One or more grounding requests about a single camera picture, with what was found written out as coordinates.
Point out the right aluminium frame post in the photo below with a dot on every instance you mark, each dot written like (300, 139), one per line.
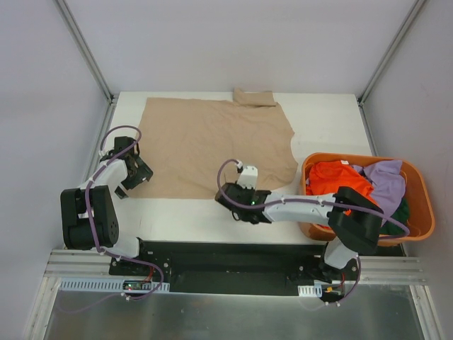
(414, 12)

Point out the right white cable duct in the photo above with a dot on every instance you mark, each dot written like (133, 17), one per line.
(310, 291)

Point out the lavender t-shirt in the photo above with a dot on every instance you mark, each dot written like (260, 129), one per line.
(388, 184)

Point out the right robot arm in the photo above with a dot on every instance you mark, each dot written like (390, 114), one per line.
(355, 221)

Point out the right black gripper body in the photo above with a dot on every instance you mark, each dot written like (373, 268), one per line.
(226, 195)

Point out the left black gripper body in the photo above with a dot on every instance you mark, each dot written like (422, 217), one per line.
(139, 170)

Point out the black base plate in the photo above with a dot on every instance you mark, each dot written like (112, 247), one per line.
(234, 269)

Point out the beige t-shirt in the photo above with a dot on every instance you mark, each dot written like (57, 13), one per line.
(185, 141)

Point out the dark green t-shirt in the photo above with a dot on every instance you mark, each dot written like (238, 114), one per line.
(401, 215)

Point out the orange plastic basket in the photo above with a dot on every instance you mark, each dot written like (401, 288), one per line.
(421, 222)

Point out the aluminium rail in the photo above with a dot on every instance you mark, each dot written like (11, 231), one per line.
(379, 270)

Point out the left aluminium frame post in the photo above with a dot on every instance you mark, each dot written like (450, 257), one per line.
(85, 51)

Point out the aluminium frame post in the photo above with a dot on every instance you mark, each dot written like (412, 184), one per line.
(414, 12)
(85, 51)

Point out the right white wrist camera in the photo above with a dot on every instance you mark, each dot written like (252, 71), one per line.
(248, 176)

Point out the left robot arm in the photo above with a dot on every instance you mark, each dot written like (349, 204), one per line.
(89, 219)

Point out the orange t-shirt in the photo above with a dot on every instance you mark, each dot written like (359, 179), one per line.
(328, 177)

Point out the left white cable duct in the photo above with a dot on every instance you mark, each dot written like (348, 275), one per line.
(102, 285)

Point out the white cable duct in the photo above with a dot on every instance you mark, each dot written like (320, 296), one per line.
(102, 285)
(310, 291)

